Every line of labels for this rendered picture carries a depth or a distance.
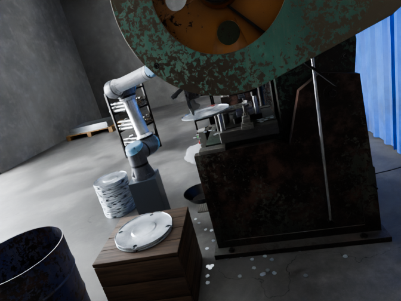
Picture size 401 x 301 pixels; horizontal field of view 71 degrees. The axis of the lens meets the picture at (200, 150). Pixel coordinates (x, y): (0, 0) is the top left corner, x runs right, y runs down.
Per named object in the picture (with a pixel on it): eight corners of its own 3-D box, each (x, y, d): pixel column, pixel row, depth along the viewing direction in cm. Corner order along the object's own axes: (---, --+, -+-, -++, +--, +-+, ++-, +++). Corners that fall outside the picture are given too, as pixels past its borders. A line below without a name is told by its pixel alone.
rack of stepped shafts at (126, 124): (147, 157, 383) (124, 89, 354) (123, 158, 406) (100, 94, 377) (164, 146, 418) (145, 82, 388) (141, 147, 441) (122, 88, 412)
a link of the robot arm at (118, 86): (92, 86, 169) (150, 56, 143) (104, 83, 178) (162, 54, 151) (100, 104, 171) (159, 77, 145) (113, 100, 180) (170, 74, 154)
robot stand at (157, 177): (148, 243, 192) (127, 185, 178) (151, 228, 209) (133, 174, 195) (173, 236, 191) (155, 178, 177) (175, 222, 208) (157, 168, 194)
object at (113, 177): (115, 185, 224) (114, 184, 224) (86, 188, 234) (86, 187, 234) (132, 169, 250) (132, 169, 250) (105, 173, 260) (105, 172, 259)
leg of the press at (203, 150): (215, 260, 160) (173, 107, 132) (216, 246, 171) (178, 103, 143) (392, 242, 141) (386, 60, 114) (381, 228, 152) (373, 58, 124)
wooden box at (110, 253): (117, 322, 135) (91, 265, 125) (139, 266, 171) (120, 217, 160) (197, 313, 129) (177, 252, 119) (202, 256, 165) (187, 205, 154)
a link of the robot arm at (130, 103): (139, 159, 191) (104, 82, 178) (151, 151, 203) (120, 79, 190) (151, 156, 184) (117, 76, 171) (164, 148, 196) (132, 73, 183)
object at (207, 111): (193, 110, 183) (193, 109, 183) (234, 101, 170) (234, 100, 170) (173, 124, 158) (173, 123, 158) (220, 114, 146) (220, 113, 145)
